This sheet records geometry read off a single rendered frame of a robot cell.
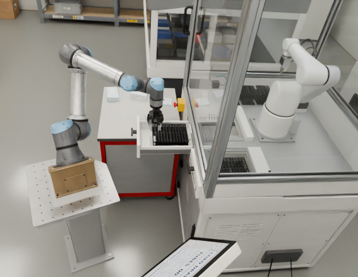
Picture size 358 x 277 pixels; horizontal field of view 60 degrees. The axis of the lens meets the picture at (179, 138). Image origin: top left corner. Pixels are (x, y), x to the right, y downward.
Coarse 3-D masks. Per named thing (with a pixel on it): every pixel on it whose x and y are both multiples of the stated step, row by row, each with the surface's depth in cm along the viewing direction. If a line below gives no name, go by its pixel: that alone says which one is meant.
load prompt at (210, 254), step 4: (208, 252) 114; (212, 252) 112; (216, 252) 110; (204, 256) 112; (208, 256) 111; (212, 256) 109; (200, 260) 111; (204, 260) 109; (208, 260) 108; (196, 264) 109; (200, 264) 107; (192, 268) 108; (196, 268) 106; (184, 272) 108; (188, 272) 106; (192, 272) 105; (180, 276) 106; (184, 276) 105; (188, 276) 103
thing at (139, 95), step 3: (132, 93) 241; (135, 93) 241; (138, 93) 241; (141, 93) 241; (144, 93) 242; (132, 96) 243; (135, 96) 242; (138, 96) 242; (141, 96) 241; (144, 96) 240; (147, 96) 246; (138, 99) 244; (141, 99) 243; (144, 99) 242
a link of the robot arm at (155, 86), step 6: (156, 78) 164; (150, 84) 162; (156, 84) 160; (162, 84) 162; (150, 90) 164; (156, 90) 162; (162, 90) 164; (150, 96) 167; (156, 96) 165; (162, 96) 167
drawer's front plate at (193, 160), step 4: (192, 148) 184; (192, 152) 182; (192, 156) 181; (192, 160) 181; (196, 160) 177; (192, 164) 181; (196, 164) 175; (196, 168) 173; (196, 172) 170; (192, 176) 181; (196, 176) 169; (196, 180) 169; (196, 184) 169; (200, 184) 164; (196, 188) 169; (200, 188) 165; (196, 192) 169; (196, 196) 169
